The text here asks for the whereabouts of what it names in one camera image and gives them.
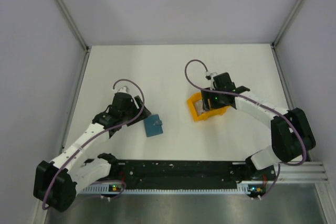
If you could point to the blue leather card holder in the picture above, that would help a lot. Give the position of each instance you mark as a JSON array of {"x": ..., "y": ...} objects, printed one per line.
[{"x": 153, "y": 125}]

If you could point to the white cable duct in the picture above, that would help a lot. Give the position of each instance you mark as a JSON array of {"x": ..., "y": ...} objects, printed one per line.
[{"x": 111, "y": 190}]

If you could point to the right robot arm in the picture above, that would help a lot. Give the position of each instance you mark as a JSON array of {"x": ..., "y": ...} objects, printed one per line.
[{"x": 291, "y": 135}]

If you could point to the yellow plastic bin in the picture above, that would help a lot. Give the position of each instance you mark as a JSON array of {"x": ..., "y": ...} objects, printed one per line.
[{"x": 210, "y": 113}]

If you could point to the aluminium frame rail front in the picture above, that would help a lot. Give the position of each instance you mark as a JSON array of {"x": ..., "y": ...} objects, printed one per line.
[{"x": 307, "y": 173}]

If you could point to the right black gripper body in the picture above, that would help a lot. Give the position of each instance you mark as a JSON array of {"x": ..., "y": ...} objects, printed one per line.
[{"x": 215, "y": 98}]

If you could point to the silver card in bin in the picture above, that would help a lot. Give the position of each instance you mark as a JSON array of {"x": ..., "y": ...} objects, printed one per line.
[{"x": 199, "y": 107}]

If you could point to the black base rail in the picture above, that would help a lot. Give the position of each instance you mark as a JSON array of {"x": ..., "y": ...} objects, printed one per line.
[{"x": 175, "y": 175}]

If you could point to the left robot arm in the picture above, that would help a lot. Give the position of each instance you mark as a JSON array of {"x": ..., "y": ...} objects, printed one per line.
[{"x": 58, "y": 182}]

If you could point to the right aluminium frame post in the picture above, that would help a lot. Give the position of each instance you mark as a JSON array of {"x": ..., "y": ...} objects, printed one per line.
[{"x": 285, "y": 26}]

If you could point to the left aluminium frame post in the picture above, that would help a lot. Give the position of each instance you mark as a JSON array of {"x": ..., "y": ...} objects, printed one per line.
[{"x": 71, "y": 24}]

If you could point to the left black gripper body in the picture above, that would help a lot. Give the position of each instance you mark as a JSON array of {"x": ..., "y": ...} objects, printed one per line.
[{"x": 132, "y": 113}]

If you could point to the aluminium frame post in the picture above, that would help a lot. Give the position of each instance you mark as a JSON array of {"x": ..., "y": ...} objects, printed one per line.
[
  {"x": 285, "y": 26},
  {"x": 71, "y": 24}
]

